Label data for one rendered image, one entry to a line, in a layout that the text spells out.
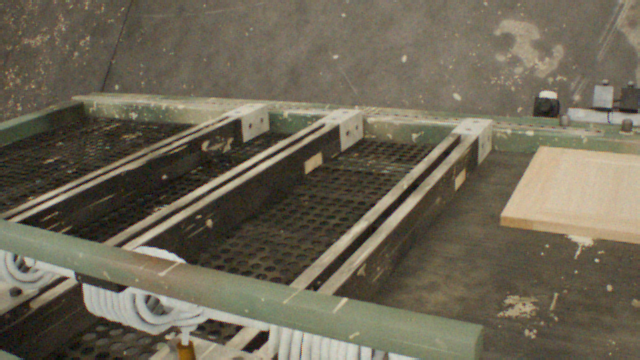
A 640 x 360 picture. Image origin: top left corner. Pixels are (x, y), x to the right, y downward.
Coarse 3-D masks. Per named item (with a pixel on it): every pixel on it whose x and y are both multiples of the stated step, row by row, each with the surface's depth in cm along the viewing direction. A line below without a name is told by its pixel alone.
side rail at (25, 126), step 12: (48, 108) 198; (60, 108) 197; (72, 108) 200; (84, 108) 205; (12, 120) 186; (24, 120) 185; (36, 120) 188; (48, 120) 192; (60, 120) 196; (72, 120) 201; (0, 132) 177; (12, 132) 180; (24, 132) 184; (36, 132) 188; (0, 144) 177; (36, 144) 189
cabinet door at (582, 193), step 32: (544, 160) 131; (576, 160) 130; (608, 160) 128; (544, 192) 114; (576, 192) 114; (608, 192) 113; (512, 224) 106; (544, 224) 103; (576, 224) 101; (608, 224) 100
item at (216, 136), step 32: (224, 128) 154; (256, 128) 167; (128, 160) 132; (160, 160) 135; (192, 160) 145; (64, 192) 117; (96, 192) 119; (128, 192) 127; (32, 224) 106; (64, 224) 113
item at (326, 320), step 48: (0, 240) 52; (48, 240) 50; (96, 288) 54; (144, 288) 45; (192, 288) 42; (240, 288) 41; (288, 288) 40; (288, 336) 46; (336, 336) 38; (384, 336) 36; (432, 336) 35; (480, 336) 34
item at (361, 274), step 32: (480, 128) 136; (448, 160) 118; (480, 160) 136; (416, 192) 104; (448, 192) 116; (384, 224) 94; (416, 224) 101; (160, 256) 52; (352, 256) 85; (384, 256) 90; (128, 288) 52; (320, 288) 77; (352, 288) 81; (192, 320) 55; (160, 352) 60; (192, 352) 56; (224, 352) 60; (256, 352) 66
